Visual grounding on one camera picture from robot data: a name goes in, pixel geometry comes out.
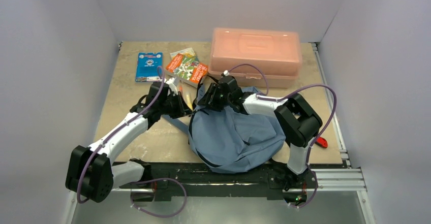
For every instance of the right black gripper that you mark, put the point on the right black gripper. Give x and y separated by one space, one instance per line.
211 96

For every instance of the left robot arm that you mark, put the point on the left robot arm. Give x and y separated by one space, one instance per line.
91 173

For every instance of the blue student backpack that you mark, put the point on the blue student backpack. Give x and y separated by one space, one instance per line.
229 142

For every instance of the yellow highlighter pen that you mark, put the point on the yellow highlighter pen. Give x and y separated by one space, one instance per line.
188 100

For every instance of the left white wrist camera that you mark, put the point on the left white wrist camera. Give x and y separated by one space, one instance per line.
173 84

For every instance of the blue treehouse book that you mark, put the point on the blue treehouse book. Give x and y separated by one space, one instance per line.
147 66

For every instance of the orange treehouse book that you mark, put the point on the orange treehouse book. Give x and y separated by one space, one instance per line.
187 68

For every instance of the red utility knife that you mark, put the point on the red utility knife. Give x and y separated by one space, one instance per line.
322 142

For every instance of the pink plastic storage box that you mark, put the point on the pink plastic storage box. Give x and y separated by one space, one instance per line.
256 57

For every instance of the yellow treehouse book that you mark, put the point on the yellow treehouse book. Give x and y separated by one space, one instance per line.
188 52

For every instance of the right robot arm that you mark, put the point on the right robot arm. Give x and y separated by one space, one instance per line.
300 123

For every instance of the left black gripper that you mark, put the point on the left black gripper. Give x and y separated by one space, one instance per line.
183 109

